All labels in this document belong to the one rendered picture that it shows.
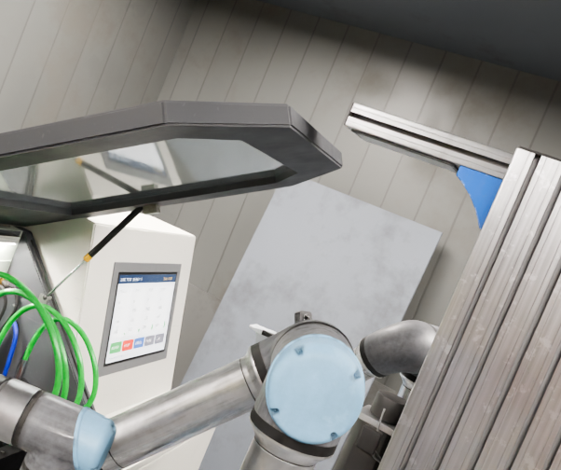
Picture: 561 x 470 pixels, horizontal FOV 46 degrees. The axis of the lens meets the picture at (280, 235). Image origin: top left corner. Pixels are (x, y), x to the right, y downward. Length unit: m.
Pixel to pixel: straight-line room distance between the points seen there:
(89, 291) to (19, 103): 1.96
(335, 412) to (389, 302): 2.62
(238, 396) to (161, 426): 0.12
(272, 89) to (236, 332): 1.46
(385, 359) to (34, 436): 0.79
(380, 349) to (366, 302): 1.99
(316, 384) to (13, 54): 3.08
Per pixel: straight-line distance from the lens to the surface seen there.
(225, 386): 0.96
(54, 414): 0.89
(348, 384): 0.79
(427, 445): 1.08
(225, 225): 4.01
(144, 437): 1.00
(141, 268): 2.17
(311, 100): 3.94
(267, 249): 3.66
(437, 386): 1.08
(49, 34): 3.79
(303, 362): 0.78
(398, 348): 1.43
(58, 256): 1.97
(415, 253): 3.42
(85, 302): 1.94
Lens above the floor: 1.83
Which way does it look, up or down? 3 degrees down
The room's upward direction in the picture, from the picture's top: 23 degrees clockwise
